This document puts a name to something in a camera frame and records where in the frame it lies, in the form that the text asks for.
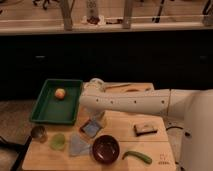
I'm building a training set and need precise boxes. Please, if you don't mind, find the blue square sponge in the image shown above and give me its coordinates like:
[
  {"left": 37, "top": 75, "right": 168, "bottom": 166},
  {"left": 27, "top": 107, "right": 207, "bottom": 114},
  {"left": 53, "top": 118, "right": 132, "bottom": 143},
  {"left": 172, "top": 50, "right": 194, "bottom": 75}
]
[{"left": 80, "top": 120, "right": 102, "bottom": 138}]

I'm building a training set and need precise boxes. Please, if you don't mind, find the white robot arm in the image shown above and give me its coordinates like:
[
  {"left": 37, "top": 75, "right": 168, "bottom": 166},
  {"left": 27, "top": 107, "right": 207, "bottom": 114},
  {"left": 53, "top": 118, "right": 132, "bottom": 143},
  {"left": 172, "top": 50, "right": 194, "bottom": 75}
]
[{"left": 79, "top": 89, "right": 213, "bottom": 171}]

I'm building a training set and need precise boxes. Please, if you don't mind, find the green plastic tray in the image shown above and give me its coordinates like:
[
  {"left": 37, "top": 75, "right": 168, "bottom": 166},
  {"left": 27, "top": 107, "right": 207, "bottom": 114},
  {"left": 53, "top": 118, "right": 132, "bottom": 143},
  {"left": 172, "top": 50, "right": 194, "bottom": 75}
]
[{"left": 30, "top": 79, "right": 83, "bottom": 125}]

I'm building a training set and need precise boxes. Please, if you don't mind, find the white mug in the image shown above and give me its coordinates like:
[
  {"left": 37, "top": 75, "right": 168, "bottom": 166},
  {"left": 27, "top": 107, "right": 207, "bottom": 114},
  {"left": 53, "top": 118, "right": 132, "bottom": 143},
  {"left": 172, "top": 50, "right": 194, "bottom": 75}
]
[{"left": 84, "top": 78, "right": 105, "bottom": 92}]

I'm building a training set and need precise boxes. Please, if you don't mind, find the dark red bowl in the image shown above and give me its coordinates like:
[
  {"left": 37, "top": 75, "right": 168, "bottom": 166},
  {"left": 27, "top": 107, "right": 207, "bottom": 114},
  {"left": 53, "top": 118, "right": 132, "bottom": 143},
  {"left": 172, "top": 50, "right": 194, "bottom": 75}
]
[{"left": 92, "top": 135, "right": 120, "bottom": 165}]

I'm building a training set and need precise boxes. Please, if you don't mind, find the light blue cloth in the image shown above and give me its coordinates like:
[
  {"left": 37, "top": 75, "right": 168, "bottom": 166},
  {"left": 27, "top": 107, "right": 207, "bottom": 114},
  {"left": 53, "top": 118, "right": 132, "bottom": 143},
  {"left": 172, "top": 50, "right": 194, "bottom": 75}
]
[{"left": 69, "top": 133, "right": 91, "bottom": 156}]

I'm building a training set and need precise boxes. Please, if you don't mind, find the yellow red apple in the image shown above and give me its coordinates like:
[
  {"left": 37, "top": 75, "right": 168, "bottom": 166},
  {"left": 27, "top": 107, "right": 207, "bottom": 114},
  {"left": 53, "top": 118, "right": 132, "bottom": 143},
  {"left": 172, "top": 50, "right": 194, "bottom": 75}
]
[{"left": 55, "top": 88, "right": 66, "bottom": 100}]

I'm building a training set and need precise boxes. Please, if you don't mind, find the green plastic cup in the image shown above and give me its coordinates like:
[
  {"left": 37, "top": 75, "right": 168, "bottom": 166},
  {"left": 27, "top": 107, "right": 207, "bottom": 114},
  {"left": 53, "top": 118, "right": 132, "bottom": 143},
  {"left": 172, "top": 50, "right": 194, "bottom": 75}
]
[{"left": 50, "top": 133, "right": 66, "bottom": 150}]

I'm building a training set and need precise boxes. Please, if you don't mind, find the green chili pepper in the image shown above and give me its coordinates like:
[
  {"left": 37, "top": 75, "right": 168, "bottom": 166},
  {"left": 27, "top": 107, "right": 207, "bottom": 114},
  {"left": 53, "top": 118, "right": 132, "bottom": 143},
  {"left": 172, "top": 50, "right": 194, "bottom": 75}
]
[{"left": 122, "top": 151, "right": 152, "bottom": 164}]

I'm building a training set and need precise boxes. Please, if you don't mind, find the metal measuring cup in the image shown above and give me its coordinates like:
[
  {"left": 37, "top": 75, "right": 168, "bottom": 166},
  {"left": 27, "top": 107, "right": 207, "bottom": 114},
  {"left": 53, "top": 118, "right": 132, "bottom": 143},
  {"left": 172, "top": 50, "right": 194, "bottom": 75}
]
[{"left": 10, "top": 125, "right": 47, "bottom": 171}]

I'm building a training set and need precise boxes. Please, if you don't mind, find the black cable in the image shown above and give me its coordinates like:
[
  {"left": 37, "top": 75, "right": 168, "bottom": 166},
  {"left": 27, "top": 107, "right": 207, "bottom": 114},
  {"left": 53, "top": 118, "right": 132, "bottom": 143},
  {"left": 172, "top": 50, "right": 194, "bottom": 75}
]
[{"left": 165, "top": 124, "right": 192, "bottom": 138}]

